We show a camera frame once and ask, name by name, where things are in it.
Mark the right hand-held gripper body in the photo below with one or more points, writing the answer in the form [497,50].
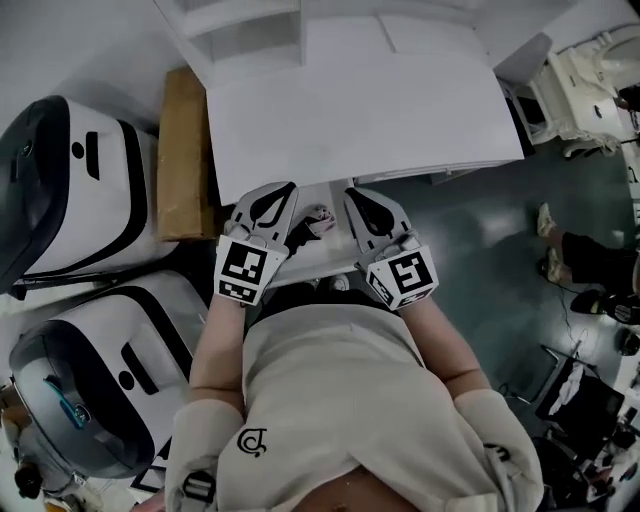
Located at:
[407,275]

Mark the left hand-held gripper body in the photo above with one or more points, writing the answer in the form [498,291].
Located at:
[240,267]

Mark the pink patterned folding umbrella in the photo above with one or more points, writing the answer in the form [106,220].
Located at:
[320,220]

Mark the person's left forearm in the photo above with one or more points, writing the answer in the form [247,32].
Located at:
[220,345]

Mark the person's right forearm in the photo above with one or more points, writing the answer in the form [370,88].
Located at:
[445,350]

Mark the person's white shoe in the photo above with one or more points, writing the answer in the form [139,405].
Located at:
[340,283]

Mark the brown cardboard box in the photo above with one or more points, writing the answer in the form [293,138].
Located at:
[182,160]

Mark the person's beige shirt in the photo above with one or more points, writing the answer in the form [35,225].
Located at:
[345,400]

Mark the white cabinet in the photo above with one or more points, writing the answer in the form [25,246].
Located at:
[360,115]

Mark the white robot with black trim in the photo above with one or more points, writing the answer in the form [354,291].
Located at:
[100,365]
[75,200]

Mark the white shelf unit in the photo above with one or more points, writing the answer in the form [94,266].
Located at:
[240,35]

